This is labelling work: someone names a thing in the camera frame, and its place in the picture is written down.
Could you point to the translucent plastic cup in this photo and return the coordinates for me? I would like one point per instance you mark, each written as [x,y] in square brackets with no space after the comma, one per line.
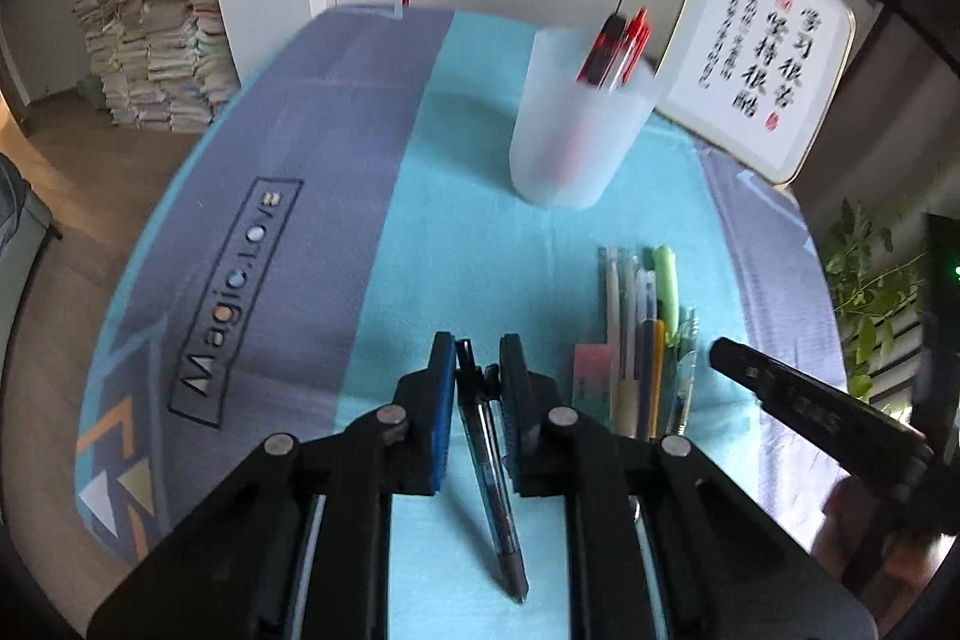
[574,123]

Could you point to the grey sofa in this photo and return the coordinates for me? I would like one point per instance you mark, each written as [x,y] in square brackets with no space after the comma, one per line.
[19,250]

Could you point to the clear green pen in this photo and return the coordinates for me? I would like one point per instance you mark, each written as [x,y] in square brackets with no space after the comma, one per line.
[684,370]

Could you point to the pink green eraser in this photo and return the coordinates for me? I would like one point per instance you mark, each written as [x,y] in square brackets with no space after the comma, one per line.
[592,381]

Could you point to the framed calligraphy board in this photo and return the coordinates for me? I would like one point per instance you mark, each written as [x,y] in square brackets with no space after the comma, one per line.
[757,48]

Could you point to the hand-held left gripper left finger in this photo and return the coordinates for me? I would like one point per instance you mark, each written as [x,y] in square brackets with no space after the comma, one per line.
[444,407]

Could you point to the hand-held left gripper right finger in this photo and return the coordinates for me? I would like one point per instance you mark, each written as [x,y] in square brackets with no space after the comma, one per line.
[513,415]

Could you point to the blue printed tablecloth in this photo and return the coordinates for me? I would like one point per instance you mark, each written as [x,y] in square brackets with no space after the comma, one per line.
[315,175]

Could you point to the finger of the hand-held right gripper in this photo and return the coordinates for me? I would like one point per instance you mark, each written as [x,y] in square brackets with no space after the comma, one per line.
[810,404]

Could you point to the white pen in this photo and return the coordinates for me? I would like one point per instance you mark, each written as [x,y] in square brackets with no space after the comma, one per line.
[622,347]

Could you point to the black pen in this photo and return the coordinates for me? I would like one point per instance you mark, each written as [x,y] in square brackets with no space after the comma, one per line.
[491,475]

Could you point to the green potted plant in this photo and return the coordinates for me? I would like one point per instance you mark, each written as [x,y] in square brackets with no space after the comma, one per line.
[870,287]

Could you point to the yellow pen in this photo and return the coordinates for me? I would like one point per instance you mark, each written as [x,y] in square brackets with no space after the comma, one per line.
[658,377]

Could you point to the green highlighter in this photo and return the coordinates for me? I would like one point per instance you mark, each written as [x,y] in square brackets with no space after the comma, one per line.
[665,280]

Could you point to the clear grey pen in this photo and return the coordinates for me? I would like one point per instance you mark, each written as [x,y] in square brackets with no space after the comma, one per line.
[604,287]

